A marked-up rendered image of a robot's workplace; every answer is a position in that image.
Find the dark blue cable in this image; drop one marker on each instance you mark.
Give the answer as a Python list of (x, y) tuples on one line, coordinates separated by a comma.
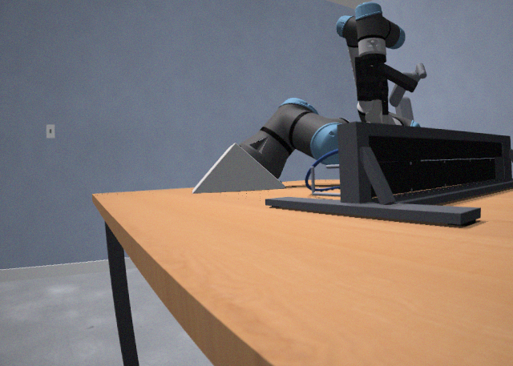
[(316, 163)]

